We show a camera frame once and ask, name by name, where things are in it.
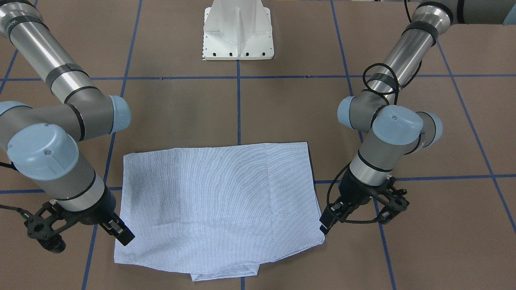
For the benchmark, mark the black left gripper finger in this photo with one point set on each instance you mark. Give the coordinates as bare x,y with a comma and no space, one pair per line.
330,216

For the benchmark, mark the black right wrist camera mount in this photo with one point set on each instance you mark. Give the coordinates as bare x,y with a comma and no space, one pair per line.
47,224

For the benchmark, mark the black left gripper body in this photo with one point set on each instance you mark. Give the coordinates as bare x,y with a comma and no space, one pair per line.
352,195

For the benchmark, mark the white camera pillar base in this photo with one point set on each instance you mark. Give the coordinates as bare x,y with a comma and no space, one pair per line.
237,30

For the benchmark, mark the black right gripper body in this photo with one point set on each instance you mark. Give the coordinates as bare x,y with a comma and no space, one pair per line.
98,212

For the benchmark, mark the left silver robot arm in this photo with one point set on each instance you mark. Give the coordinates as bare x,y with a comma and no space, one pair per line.
367,191

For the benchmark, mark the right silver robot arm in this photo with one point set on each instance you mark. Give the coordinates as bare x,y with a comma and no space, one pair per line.
42,143

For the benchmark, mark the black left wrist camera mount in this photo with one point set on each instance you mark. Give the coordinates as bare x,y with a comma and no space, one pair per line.
394,200

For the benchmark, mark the light blue striped shirt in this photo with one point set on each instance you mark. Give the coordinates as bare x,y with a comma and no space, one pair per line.
218,212

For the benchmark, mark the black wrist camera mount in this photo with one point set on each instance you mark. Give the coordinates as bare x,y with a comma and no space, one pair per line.
394,200
47,224

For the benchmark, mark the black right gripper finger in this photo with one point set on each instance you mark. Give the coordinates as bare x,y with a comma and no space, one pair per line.
116,227

